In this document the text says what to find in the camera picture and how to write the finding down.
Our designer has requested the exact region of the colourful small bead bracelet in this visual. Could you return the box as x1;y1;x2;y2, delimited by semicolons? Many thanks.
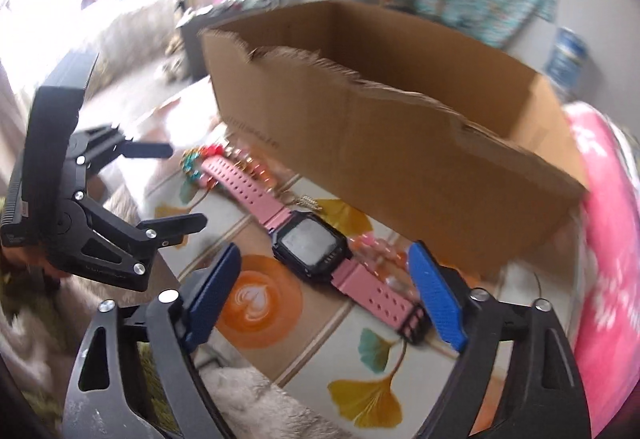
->
179;143;277;192

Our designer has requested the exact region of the pink strap digital watch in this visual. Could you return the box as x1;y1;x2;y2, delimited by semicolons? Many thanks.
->
202;155;431;346

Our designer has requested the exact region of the pink orange bead bracelet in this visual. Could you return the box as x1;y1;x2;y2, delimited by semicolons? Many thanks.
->
349;233;419;299

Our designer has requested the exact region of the pink floral blanket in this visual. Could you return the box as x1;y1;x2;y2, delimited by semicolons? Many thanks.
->
564;102;639;436

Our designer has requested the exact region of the dark grey cabinet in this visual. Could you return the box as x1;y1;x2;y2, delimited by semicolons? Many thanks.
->
177;11;238;81

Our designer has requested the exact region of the patterned vinyl tablecloth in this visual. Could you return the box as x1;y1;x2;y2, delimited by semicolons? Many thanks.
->
79;78;586;439

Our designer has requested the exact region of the brown cardboard box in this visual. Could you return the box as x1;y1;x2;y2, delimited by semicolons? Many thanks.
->
201;0;587;277

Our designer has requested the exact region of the blue water jug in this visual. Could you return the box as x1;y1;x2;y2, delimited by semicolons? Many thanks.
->
544;27;589;94

